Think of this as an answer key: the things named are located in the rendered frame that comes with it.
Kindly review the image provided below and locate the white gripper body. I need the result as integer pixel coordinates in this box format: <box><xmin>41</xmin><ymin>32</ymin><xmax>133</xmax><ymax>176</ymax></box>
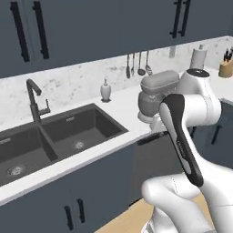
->
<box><xmin>151</xmin><ymin>113</ymin><xmax>169</xmax><ymax>134</ymax></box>

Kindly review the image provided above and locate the grey stand mixer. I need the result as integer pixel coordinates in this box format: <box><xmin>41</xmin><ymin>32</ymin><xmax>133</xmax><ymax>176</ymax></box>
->
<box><xmin>137</xmin><ymin>69</ymin><xmax>181</xmax><ymax>124</ymax></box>

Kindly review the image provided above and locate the dark grey dishwasher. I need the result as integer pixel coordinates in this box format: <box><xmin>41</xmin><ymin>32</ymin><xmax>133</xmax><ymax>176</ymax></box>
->
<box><xmin>132</xmin><ymin>132</ymin><xmax>187</xmax><ymax>206</ymax></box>

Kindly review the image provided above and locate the dark hanging ladle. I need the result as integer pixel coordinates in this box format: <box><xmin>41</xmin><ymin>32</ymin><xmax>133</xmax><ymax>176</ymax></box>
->
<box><xmin>137</xmin><ymin>51</ymin><xmax>147</xmax><ymax>76</ymax></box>

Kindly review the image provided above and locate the grey hanging spoon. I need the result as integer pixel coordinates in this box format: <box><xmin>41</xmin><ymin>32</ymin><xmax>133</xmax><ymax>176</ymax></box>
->
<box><xmin>144</xmin><ymin>50</ymin><xmax>154</xmax><ymax>76</ymax></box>

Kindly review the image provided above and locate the slim dark hanging utensil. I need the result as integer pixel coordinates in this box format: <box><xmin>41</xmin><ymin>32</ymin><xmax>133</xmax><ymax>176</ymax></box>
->
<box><xmin>130</xmin><ymin>53</ymin><xmax>136</xmax><ymax>77</ymax></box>

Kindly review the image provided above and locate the dark hanging spatula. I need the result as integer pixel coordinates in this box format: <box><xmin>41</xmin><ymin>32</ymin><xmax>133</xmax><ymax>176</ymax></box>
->
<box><xmin>126</xmin><ymin>54</ymin><xmax>132</xmax><ymax>79</ymax></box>

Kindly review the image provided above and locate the white soap dispenser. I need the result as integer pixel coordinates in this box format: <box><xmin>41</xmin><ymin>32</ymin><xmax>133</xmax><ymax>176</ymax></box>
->
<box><xmin>100</xmin><ymin>77</ymin><xmax>112</xmax><ymax>103</ymax></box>

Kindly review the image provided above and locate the dark blue base cupboard door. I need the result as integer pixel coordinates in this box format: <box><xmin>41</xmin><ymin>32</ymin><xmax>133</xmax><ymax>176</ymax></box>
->
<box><xmin>72</xmin><ymin>145</ymin><xmax>135</xmax><ymax>233</ymax></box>
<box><xmin>0</xmin><ymin>181</ymin><xmax>76</xmax><ymax>233</ymax></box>
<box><xmin>194</xmin><ymin>99</ymin><xmax>233</xmax><ymax>169</ymax></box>

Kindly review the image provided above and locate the dark double sink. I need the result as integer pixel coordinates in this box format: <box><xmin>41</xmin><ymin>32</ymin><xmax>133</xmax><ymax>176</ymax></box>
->
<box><xmin>0</xmin><ymin>103</ymin><xmax>129</xmax><ymax>187</ymax></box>

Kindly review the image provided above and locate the white paper towel roll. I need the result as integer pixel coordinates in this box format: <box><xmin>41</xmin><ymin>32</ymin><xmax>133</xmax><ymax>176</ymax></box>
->
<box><xmin>189</xmin><ymin>44</ymin><xmax>208</xmax><ymax>71</ymax></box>

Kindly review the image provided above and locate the wooden knife block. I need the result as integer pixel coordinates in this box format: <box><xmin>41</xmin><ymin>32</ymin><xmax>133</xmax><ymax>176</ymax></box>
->
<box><xmin>218</xmin><ymin>46</ymin><xmax>233</xmax><ymax>79</ymax></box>

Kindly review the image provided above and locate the black tap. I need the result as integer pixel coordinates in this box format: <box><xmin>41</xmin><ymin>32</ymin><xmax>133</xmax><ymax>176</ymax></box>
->
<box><xmin>25</xmin><ymin>77</ymin><xmax>52</xmax><ymax>124</ymax></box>

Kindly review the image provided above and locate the black dishwasher handle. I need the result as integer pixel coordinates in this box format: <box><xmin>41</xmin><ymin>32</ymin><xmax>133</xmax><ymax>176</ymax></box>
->
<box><xmin>136</xmin><ymin>131</ymin><xmax>169</xmax><ymax>147</ymax></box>

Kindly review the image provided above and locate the black base cupboard handle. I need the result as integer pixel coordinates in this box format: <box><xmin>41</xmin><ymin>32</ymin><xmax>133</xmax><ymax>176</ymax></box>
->
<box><xmin>76</xmin><ymin>198</ymin><xmax>86</xmax><ymax>224</ymax></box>
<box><xmin>63</xmin><ymin>205</ymin><xmax>75</xmax><ymax>231</ymax></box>
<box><xmin>210</xmin><ymin>124</ymin><xmax>223</xmax><ymax>146</ymax></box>

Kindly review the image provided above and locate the grey wall outlet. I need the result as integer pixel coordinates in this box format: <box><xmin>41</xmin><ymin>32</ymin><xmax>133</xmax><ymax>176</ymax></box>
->
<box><xmin>168</xmin><ymin>46</ymin><xmax>177</xmax><ymax>59</ymax></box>

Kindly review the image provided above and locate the dark blue wall cupboard door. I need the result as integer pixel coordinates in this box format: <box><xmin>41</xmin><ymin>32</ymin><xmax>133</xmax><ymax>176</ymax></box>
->
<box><xmin>178</xmin><ymin>0</ymin><xmax>233</xmax><ymax>46</ymax></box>
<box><xmin>29</xmin><ymin>0</ymin><xmax>106</xmax><ymax>75</ymax></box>
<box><xmin>103</xmin><ymin>0</ymin><xmax>182</xmax><ymax>58</ymax></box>
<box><xmin>0</xmin><ymin>0</ymin><xmax>32</xmax><ymax>79</ymax></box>

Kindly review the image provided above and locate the black wall cupboard handle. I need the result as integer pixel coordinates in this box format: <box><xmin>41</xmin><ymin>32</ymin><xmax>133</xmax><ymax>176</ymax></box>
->
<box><xmin>32</xmin><ymin>1</ymin><xmax>50</xmax><ymax>60</ymax></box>
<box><xmin>169</xmin><ymin>0</ymin><xmax>182</xmax><ymax>39</ymax></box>
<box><xmin>9</xmin><ymin>1</ymin><xmax>31</xmax><ymax>63</ymax></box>
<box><xmin>178</xmin><ymin>0</ymin><xmax>192</xmax><ymax>37</ymax></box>

